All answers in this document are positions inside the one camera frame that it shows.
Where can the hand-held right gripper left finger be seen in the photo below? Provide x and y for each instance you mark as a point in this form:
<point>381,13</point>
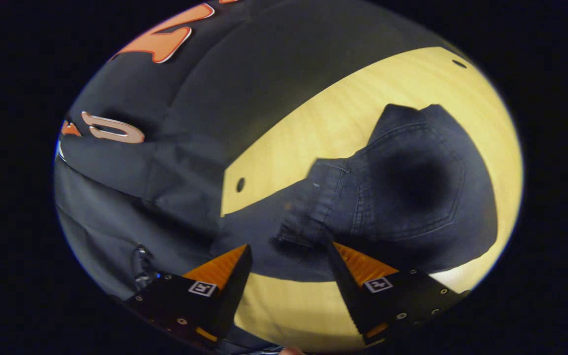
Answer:
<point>237,286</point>

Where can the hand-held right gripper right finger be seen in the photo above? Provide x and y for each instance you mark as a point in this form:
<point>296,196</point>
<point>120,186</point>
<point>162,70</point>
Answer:
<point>348,291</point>

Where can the black jeans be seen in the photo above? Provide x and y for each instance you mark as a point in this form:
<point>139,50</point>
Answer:
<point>412,197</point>

